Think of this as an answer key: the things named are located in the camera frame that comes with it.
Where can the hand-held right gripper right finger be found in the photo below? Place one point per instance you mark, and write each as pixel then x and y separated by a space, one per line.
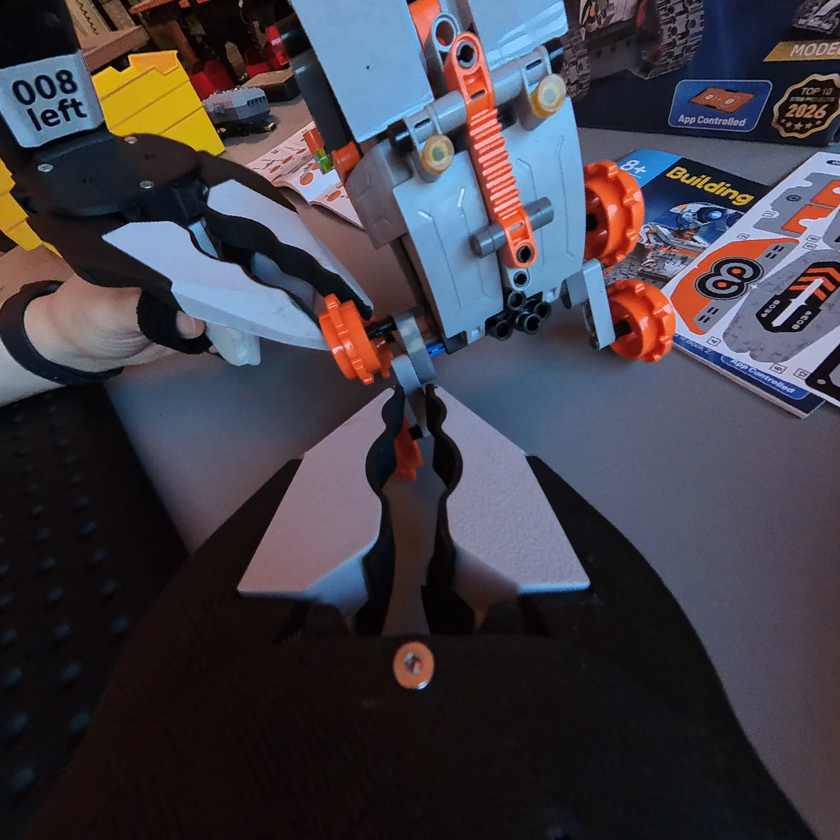
pixel 512 525

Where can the grey toy robot model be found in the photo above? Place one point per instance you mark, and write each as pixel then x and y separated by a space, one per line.
pixel 453 249

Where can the blue cover booklet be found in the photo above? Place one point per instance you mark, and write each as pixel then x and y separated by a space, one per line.
pixel 695 197

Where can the yellow storage bin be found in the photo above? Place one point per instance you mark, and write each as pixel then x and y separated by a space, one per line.
pixel 157 105

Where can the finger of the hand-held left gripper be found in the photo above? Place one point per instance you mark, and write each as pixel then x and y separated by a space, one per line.
pixel 216 289
pixel 295 226

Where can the blue robot kit box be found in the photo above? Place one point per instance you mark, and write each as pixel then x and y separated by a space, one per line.
pixel 722 65

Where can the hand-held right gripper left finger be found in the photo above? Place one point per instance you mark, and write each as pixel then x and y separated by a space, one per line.
pixel 321 525

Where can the sticker sheet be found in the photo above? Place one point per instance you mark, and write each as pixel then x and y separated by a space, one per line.
pixel 774 282

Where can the person's left hand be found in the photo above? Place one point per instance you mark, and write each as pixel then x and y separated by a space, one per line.
pixel 79 328

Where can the white instruction booklet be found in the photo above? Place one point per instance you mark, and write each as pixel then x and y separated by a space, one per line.
pixel 308 184

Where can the grey electronic module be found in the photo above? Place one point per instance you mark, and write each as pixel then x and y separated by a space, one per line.
pixel 236 108

